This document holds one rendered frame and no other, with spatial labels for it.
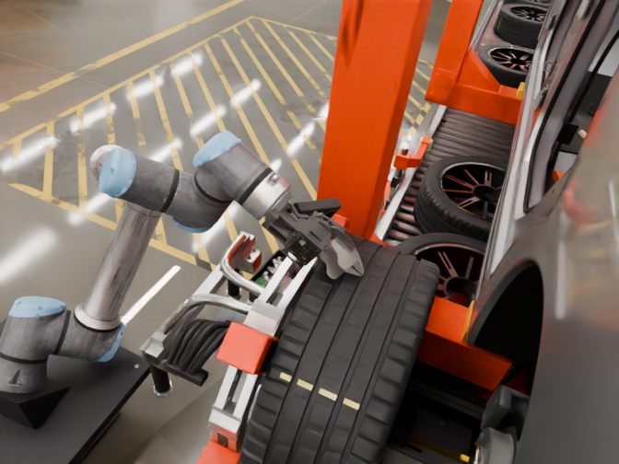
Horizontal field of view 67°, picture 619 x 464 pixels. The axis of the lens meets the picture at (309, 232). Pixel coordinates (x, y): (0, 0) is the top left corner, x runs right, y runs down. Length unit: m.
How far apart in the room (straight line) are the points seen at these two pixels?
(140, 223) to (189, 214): 0.60
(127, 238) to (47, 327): 0.39
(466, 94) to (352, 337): 2.47
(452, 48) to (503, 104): 0.46
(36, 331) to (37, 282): 0.96
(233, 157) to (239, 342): 0.32
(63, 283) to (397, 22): 2.06
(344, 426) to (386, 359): 0.13
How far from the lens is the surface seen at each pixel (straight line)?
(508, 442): 1.13
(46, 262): 2.75
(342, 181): 1.25
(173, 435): 2.04
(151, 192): 0.90
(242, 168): 0.84
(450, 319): 1.59
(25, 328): 1.72
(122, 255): 1.57
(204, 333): 0.98
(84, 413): 1.81
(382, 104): 1.12
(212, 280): 1.16
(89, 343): 1.73
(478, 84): 3.15
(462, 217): 2.29
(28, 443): 1.82
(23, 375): 1.76
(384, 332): 0.86
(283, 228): 0.85
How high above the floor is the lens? 1.84
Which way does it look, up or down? 42 degrees down
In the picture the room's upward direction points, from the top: 7 degrees clockwise
